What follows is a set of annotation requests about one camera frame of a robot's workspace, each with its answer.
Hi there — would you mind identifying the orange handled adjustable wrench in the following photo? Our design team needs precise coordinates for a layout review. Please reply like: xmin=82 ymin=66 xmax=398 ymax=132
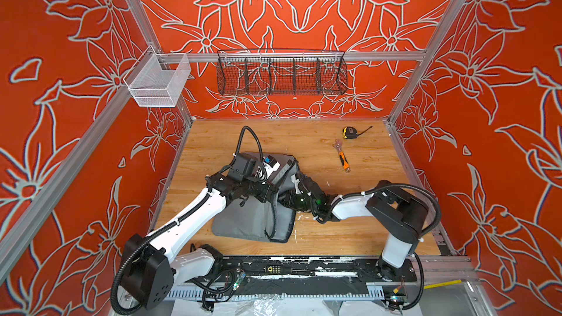
xmin=333 ymin=139 xmax=351 ymax=174

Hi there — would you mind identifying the black wire wall basket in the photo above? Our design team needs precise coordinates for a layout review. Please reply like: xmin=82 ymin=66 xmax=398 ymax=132
xmin=217 ymin=48 xmax=349 ymax=97

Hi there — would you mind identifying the white wire mesh basket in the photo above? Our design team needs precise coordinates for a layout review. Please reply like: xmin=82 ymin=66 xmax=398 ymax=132
xmin=124 ymin=46 xmax=192 ymax=108

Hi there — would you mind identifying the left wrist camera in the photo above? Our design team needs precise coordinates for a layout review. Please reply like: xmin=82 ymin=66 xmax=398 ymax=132
xmin=263 ymin=155 xmax=280 ymax=176

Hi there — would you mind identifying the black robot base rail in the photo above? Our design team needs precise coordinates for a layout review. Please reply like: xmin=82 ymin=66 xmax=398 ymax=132
xmin=215 ymin=255 xmax=419 ymax=301

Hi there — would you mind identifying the yellow black tape measure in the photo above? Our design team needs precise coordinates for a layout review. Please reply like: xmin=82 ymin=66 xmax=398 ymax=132
xmin=342 ymin=126 xmax=372 ymax=140

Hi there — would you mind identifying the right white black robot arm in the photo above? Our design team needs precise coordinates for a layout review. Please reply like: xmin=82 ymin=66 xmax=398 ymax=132
xmin=278 ymin=172 xmax=442 ymax=312

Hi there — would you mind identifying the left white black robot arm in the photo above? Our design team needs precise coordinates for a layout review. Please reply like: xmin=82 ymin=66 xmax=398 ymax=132
xmin=110 ymin=150 xmax=280 ymax=315

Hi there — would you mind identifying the grey zippered laptop bag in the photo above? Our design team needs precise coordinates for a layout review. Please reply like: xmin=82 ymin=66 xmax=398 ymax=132
xmin=212 ymin=154 xmax=299 ymax=244

